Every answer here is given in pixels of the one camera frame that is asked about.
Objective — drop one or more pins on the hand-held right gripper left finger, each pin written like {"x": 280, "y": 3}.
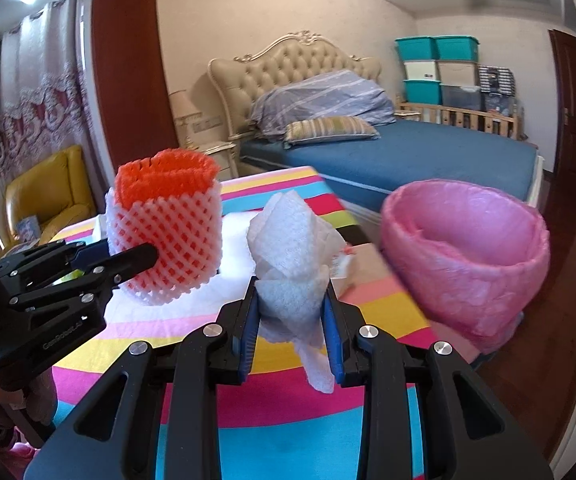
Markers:
{"x": 245, "y": 340}

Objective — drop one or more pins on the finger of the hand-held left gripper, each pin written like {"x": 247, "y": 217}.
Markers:
{"x": 43, "y": 260}
{"x": 128, "y": 262}

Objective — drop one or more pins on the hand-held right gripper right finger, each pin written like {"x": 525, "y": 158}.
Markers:
{"x": 332, "y": 340}

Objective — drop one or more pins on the orange white foam fruit net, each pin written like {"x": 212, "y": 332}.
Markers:
{"x": 168, "y": 210}

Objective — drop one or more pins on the white tissue paper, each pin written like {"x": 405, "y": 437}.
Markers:
{"x": 288, "y": 250}

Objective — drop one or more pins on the pink plastic bag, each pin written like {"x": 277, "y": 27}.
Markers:
{"x": 467, "y": 280}

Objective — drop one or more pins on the printed booklet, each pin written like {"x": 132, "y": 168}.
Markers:
{"x": 28, "y": 227}

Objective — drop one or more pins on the yellow armchair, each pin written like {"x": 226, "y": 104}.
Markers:
{"x": 58, "y": 180}

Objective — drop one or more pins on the colourful striped blanket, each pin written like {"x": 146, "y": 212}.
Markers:
{"x": 288, "y": 410}

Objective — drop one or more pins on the white nightstand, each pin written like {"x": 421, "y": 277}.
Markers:
{"x": 218, "y": 152}

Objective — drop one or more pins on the beige table lamp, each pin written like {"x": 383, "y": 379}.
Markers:
{"x": 183, "y": 102}

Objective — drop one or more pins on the patterned lace curtain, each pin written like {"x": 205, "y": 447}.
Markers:
{"x": 43, "y": 85}

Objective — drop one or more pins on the bed with blue sheet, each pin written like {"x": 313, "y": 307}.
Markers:
{"x": 417, "y": 160}

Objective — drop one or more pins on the brown wooden panel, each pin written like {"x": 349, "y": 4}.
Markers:
{"x": 128, "y": 60}

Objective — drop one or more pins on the striped pillow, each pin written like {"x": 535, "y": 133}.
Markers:
{"x": 328, "y": 129}

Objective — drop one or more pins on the blue-grey patterned quilt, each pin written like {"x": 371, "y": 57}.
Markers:
{"x": 328, "y": 95}

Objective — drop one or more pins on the beige tufted headboard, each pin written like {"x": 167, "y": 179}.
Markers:
{"x": 278, "y": 65}

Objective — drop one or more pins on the stack of plastic storage boxes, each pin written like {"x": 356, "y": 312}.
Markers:
{"x": 437, "y": 75}

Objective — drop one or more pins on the grey storage bag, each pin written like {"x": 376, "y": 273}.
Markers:
{"x": 500, "y": 105}

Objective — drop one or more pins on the black white checkered bag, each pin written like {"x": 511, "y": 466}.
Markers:
{"x": 495, "y": 80}

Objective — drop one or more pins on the dark wooden door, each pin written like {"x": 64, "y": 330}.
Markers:
{"x": 567, "y": 110}

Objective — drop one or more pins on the wall socket panel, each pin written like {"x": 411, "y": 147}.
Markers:
{"x": 205, "y": 124}

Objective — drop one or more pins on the wooden crib rail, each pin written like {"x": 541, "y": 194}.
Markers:
{"x": 467, "y": 117}

